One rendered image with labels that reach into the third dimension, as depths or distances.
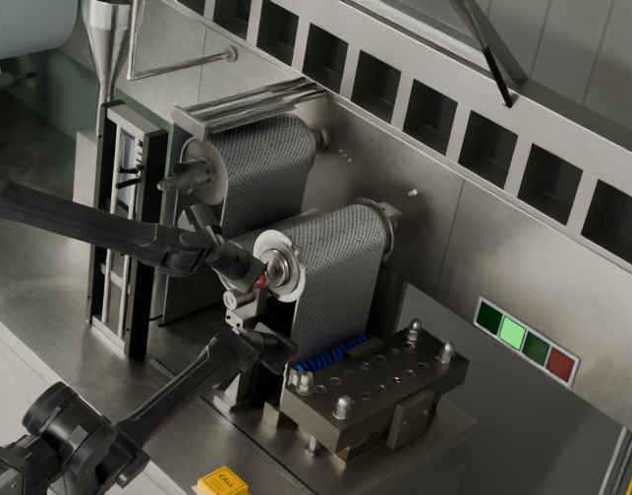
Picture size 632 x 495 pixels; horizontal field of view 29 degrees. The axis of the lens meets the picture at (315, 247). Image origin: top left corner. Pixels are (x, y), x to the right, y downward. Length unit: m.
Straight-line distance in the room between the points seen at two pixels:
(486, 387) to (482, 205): 1.94
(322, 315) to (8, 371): 0.79
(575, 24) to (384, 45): 1.71
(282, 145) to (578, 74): 1.84
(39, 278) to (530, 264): 1.16
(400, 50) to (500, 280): 0.50
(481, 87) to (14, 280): 1.18
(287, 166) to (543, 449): 1.86
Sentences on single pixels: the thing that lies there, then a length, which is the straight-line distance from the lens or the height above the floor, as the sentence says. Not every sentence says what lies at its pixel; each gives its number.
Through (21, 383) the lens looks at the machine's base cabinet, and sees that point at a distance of 2.87.
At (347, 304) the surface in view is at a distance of 2.56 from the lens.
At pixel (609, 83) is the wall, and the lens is 4.21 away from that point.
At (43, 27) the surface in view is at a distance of 3.09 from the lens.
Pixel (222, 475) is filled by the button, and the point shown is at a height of 0.92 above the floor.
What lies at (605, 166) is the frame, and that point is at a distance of 2.27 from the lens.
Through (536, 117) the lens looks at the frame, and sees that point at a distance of 2.34.
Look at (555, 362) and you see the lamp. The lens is 2.46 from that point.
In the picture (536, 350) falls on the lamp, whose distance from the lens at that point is 2.48.
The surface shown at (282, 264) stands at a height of 1.28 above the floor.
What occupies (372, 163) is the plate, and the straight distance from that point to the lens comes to 2.63.
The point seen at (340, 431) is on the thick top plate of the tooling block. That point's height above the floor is 1.03.
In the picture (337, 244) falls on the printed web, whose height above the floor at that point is 1.29.
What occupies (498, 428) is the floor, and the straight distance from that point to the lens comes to 4.18.
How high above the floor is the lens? 2.57
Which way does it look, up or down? 32 degrees down
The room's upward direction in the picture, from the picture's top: 10 degrees clockwise
